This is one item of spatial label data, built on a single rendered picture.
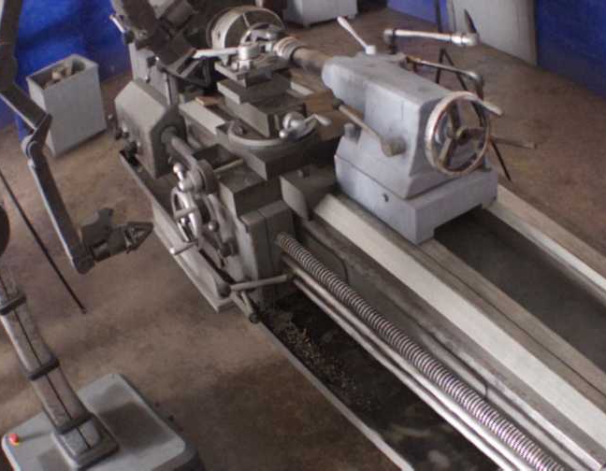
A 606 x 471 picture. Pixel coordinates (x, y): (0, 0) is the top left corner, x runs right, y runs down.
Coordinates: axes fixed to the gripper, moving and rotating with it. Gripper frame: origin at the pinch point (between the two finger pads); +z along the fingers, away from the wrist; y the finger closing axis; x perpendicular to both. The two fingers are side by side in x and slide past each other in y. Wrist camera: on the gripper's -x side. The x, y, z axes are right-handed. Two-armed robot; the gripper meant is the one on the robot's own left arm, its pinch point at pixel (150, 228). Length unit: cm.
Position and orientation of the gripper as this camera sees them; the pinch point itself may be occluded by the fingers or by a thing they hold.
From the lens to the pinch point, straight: 193.9
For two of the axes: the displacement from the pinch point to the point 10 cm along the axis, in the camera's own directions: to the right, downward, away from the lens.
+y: -3.0, 2.4, 9.2
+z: 8.5, -3.7, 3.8
